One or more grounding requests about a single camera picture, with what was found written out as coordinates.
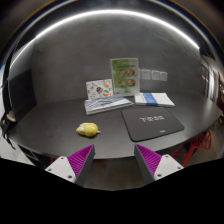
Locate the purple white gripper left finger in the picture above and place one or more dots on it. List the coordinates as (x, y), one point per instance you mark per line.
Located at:
(75, 167)

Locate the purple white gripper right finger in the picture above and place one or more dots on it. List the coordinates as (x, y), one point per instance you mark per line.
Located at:
(154, 166)

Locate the black mouse pad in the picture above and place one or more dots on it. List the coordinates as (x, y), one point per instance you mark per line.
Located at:
(149, 123)

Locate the red metal chair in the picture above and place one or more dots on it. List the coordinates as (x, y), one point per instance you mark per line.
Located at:
(201, 141)

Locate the striped grey booklet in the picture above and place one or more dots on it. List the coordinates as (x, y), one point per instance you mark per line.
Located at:
(105, 104)

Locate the white blue book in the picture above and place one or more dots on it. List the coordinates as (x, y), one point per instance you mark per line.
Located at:
(153, 99)

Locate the colourful sticker card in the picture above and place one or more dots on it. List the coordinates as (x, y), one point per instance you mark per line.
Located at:
(99, 88)

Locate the green poster sign stand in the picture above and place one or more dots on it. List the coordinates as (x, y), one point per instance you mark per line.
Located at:
(125, 76)

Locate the white wall sockets row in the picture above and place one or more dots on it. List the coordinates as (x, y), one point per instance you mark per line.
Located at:
(155, 75)

